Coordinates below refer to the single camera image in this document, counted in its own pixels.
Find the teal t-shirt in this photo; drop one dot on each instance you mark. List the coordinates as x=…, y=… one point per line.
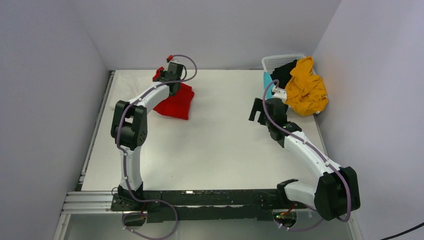
x=268, y=85

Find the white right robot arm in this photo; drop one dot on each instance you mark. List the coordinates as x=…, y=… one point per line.
x=336, y=194

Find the black t-shirt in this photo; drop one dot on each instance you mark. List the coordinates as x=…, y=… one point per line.
x=283, y=73

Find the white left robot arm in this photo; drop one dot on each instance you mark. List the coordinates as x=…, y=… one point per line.
x=129, y=127

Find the folded white t-shirt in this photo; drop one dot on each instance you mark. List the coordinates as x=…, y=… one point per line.
x=126, y=87

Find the white plastic laundry basket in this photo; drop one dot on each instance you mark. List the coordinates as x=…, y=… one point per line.
x=269, y=63

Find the red t-shirt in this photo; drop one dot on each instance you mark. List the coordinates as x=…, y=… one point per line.
x=177, y=105

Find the yellow t-shirt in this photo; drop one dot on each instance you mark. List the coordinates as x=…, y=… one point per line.
x=306, y=92

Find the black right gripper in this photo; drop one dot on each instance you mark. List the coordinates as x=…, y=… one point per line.
x=258, y=106

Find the aluminium frame rail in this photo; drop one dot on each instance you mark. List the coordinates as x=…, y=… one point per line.
x=267, y=199

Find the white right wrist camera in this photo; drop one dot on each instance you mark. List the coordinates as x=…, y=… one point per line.
x=279, y=93

